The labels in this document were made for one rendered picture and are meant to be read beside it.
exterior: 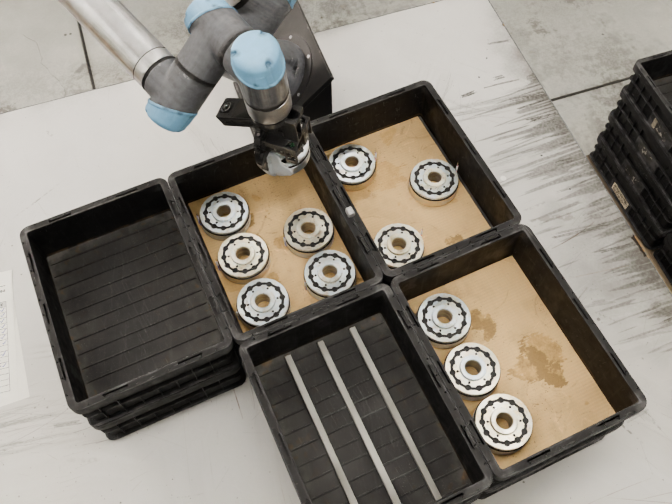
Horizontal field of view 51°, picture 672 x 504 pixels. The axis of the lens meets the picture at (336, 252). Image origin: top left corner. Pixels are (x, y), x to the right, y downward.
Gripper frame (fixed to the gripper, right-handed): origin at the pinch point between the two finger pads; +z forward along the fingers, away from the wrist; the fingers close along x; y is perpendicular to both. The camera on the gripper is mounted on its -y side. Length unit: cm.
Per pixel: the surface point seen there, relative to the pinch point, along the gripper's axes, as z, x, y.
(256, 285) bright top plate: 11.2, -21.8, 3.4
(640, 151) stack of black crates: 71, 70, 78
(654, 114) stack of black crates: 57, 73, 77
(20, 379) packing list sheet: 23, -55, -38
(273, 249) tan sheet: 15.4, -12.5, 2.5
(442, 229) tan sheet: 17.6, 4.1, 33.6
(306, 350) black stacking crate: 13.0, -30.2, 17.1
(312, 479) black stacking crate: 10, -52, 27
